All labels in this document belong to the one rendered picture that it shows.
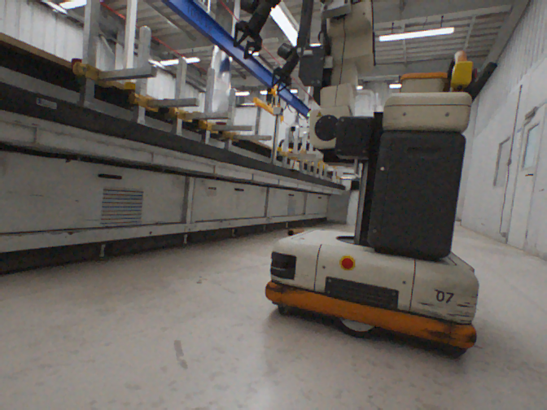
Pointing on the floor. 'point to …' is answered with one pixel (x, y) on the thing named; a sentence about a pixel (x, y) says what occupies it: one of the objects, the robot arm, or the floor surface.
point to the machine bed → (124, 190)
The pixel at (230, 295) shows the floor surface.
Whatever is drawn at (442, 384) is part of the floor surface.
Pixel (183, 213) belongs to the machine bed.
